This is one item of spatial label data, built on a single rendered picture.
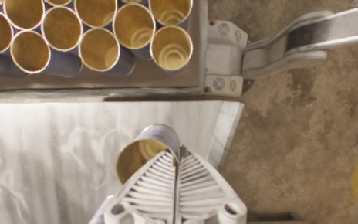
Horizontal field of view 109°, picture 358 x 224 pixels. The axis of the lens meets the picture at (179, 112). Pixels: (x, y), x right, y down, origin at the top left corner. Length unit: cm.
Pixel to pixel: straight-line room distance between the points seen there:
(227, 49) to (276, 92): 77
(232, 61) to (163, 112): 96
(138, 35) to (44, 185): 45
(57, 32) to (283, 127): 180
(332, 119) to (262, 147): 79
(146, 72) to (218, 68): 89
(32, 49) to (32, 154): 26
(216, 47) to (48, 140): 111
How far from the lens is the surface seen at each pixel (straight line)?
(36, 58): 40
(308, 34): 89
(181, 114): 31
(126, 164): 19
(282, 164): 193
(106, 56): 35
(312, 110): 198
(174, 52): 32
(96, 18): 36
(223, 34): 117
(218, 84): 107
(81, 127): 40
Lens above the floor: 139
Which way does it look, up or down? 84 degrees down
